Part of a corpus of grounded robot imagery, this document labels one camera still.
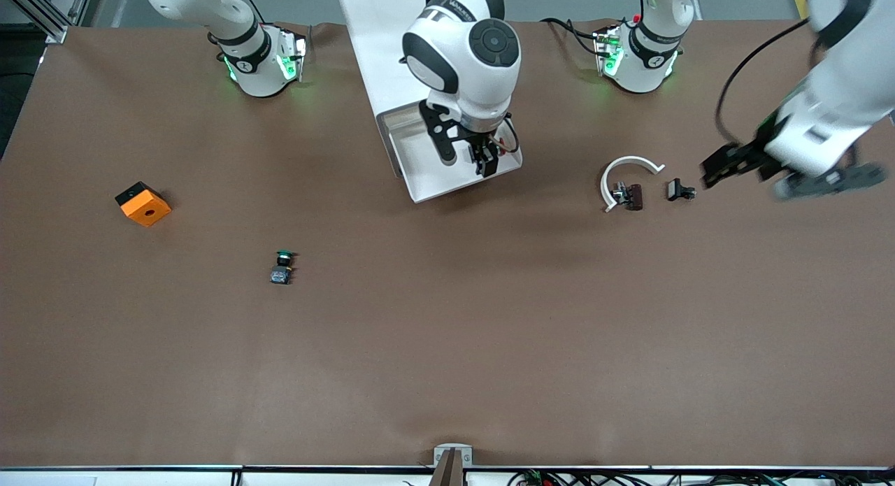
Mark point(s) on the white curved plastic arc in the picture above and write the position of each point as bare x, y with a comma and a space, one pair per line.
633, 159

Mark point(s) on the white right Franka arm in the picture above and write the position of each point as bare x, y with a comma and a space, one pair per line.
454, 59

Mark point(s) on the brown wooden post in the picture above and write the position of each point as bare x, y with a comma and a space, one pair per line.
449, 472

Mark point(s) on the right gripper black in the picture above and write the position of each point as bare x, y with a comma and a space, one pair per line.
481, 146

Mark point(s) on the green push button switch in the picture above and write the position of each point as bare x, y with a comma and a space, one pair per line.
281, 276

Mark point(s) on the orange and black button box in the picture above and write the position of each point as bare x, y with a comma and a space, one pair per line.
147, 210

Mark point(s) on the dark brown switch block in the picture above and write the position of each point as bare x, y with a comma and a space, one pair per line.
634, 196

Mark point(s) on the brown table mat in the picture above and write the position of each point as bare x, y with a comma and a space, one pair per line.
447, 346

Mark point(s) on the small black contact block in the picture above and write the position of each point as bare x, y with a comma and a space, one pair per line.
675, 189

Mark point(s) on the aluminium frame post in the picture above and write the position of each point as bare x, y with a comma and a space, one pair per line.
56, 33

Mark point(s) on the grey metal clamp bracket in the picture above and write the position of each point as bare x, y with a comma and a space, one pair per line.
442, 452

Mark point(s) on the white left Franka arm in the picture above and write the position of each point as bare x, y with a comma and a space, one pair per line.
846, 87

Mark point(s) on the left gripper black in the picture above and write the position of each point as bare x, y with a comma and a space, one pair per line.
749, 154

